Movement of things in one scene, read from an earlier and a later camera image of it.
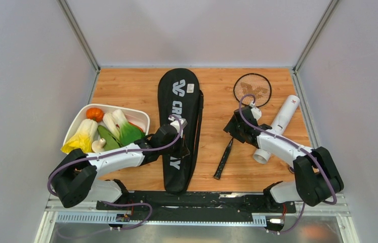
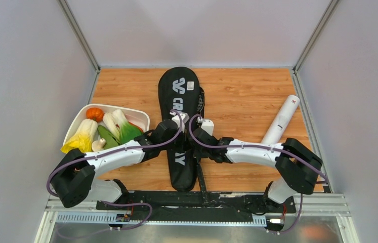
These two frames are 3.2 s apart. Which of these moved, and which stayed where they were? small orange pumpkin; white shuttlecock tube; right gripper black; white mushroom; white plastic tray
Moved: right gripper black
Stayed: white plastic tray; white shuttlecock tube; white mushroom; small orange pumpkin
